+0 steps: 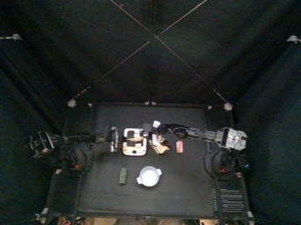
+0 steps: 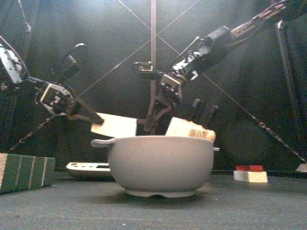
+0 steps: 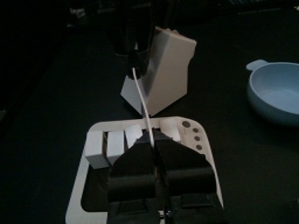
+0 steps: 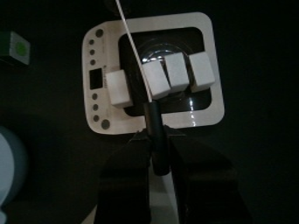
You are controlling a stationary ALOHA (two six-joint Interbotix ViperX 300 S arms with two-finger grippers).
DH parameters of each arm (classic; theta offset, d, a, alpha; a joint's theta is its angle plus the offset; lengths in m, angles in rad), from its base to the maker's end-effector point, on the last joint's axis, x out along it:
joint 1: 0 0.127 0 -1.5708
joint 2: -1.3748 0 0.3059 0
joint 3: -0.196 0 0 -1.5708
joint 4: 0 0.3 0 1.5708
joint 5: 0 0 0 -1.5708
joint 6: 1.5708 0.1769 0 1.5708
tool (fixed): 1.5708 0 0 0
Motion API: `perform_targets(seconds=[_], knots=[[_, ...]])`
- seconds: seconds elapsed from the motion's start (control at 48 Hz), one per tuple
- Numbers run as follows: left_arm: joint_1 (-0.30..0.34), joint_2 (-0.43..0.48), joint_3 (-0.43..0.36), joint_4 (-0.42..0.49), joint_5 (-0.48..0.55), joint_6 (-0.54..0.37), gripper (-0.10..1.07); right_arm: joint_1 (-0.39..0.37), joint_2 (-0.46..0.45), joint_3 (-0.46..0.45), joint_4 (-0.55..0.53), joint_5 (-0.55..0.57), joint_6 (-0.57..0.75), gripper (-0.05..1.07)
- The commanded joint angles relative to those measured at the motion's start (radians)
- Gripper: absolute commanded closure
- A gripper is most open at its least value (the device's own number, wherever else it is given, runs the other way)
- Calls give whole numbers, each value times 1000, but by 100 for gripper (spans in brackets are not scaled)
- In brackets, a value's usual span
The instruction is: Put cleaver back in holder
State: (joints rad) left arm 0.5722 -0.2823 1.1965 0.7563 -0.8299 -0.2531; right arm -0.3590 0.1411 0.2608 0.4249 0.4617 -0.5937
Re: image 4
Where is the white rectangular block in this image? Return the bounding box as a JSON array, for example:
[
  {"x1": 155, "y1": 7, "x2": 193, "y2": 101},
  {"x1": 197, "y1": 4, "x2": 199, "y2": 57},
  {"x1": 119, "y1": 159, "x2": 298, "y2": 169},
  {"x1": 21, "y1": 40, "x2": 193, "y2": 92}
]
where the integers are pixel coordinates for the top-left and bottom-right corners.
[
  {"x1": 104, "y1": 69, "x2": 135, "y2": 109},
  {"x1": 140, "y1": 60, "x2": 173, "y2": 101},
  {"x1": 163, "y1": 52, "x2": 192, "y2": 92},
  {"x1": 188, "y1": 52, "x2": 217, "y2": 94}
]

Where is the grey pot with handles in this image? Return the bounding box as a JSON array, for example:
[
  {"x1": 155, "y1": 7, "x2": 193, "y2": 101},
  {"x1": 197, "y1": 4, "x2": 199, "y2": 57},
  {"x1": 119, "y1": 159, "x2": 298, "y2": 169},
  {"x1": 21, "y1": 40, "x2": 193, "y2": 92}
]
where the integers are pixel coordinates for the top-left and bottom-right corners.
[{"x1": 0, "y1": 126, "x2": 29, "y2": 224}]

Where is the green box with white stripes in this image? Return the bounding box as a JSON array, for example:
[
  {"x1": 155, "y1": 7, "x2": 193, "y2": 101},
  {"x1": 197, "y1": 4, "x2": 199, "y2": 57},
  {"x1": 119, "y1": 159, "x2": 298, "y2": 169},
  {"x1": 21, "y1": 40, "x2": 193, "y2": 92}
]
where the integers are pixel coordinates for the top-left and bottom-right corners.
[{"x1": 0, "y1": 30, "x2": 32, "y2": 67}]

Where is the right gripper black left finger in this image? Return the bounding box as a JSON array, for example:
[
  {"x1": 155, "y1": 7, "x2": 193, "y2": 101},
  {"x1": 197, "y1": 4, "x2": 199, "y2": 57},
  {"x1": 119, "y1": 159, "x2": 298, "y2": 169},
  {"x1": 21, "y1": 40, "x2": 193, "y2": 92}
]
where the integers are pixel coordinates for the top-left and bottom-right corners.
[{"x1": 95, "y1": 128, "x2": 153, "y2": 224}]

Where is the white flat tool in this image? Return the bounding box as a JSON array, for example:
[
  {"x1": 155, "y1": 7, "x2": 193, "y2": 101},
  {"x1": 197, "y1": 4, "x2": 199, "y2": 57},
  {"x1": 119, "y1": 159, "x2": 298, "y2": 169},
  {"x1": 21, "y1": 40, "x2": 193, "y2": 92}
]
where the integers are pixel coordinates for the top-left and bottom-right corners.
[{"x1": 80, "y1": 11, "x2": 227, "y2": 136}]

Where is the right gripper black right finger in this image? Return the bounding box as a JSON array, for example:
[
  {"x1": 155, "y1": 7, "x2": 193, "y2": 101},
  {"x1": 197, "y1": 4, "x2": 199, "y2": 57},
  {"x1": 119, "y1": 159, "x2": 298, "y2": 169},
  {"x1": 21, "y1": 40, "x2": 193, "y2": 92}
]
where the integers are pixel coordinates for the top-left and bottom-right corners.
[{"x1": 163, "y1": 124, "x2": 255, "y2": 224}]

